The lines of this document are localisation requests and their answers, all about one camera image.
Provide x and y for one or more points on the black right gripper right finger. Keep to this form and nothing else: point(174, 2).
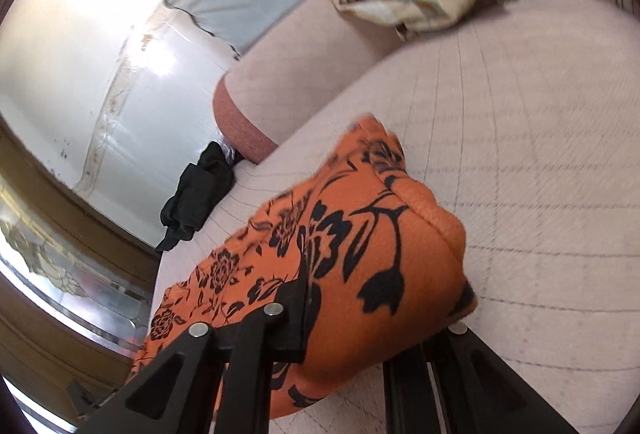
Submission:
point(455, 383)

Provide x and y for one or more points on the pink quilted bed cover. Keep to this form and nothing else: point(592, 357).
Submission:
point(524, 122)

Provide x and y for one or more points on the orange black floral garment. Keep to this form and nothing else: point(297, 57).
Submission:
point(382, 260)

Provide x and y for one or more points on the wooden glass panel door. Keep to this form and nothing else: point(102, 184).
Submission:
point(76, 295)

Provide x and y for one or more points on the black garment on bed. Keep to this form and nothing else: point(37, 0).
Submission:
point(201, 186)

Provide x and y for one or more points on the pink bolster pillow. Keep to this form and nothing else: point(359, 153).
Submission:
point(297, 67)

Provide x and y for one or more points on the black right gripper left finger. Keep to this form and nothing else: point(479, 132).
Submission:
point(213, 379)

